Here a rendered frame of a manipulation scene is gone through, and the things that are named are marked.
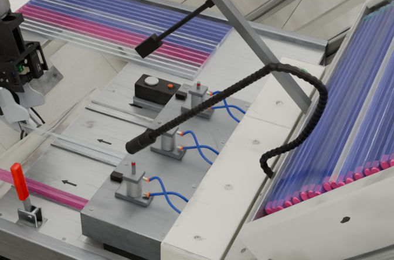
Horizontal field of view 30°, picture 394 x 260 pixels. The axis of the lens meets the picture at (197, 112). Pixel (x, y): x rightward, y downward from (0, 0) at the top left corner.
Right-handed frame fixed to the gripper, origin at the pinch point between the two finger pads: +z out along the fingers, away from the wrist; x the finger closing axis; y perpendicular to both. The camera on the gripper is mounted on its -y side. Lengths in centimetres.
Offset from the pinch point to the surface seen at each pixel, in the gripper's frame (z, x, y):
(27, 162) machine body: 26.2, 18.6, -20.9
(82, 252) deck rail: 5.8, -19.7, 23.7
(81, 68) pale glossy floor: 60, 108, -73
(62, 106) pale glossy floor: 64, 89, -71
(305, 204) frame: -11, -21, 58
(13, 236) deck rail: 3.9, -21.1, 13.3
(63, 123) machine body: 26.1, 33.1, -21.1
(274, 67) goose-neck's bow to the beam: -23, -15, 54
